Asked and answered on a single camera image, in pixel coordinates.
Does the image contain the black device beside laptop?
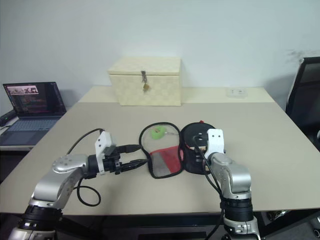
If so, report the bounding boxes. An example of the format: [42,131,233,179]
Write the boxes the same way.
[0,111,16,127]

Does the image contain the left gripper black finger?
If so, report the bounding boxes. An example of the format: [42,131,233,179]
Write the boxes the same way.
[119,144,141,154]
[120,158,149,174]

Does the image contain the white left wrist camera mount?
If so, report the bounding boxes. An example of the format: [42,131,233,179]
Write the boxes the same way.
[94,130,118,175]

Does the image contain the black paddle case with mesh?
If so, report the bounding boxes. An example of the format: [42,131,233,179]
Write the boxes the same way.
[138,120,227,180]

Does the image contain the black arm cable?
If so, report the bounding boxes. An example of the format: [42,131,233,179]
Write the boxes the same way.
[192,134,226,239]
[66,127,105,207]

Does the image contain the black office chair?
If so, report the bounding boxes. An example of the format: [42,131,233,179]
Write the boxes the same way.
[285,56,320,151]

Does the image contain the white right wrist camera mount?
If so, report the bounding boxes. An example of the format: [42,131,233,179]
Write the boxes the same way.
[203,128,225,159]

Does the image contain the white table socket plate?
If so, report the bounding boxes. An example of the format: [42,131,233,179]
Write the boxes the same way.
[226,87,248,98]

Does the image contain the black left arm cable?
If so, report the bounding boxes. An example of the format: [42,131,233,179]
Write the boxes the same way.
[66,127,105,207]

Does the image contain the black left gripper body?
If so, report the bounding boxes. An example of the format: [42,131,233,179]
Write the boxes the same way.
[103,145,124,176]

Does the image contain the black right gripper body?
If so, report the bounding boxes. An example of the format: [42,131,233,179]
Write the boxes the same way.
[189,131,210,165]

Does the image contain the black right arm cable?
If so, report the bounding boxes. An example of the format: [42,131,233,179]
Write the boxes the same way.
[192,134,226,239]

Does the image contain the open dark laptop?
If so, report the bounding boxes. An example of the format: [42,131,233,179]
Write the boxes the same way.
[0,81,68,147]

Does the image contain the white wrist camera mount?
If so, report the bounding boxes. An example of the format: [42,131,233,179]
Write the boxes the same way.
[203,128,225,159]
[94,130,118,175]

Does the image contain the cream box with lid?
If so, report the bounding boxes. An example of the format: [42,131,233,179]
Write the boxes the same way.
[107,56,183,107]

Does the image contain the green round keychain toy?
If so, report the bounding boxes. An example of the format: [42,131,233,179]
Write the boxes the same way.
[149,126,167,140]

